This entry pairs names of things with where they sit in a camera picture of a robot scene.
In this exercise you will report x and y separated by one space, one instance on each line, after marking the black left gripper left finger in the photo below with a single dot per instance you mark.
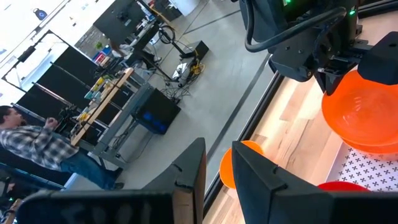
180 174

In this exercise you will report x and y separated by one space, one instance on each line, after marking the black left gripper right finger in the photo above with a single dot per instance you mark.
264 193

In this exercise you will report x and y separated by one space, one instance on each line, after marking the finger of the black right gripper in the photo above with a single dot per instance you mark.
331 81
379 59

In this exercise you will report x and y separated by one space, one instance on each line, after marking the red plastic mini bowl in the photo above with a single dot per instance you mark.
342 186

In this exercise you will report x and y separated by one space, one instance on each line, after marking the black computer tower blue lights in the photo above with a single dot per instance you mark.
157 112

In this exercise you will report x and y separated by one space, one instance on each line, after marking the white perforated metal tray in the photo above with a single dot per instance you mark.
367 171

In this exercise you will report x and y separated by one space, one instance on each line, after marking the grey desk wooden top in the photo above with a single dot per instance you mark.
102 105

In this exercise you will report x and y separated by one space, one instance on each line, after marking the person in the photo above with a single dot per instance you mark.
37 146

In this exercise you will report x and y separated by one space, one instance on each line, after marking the black room divider panels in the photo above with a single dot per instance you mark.
62 77

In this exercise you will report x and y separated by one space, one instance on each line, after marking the black computer monitor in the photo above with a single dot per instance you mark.
119 20

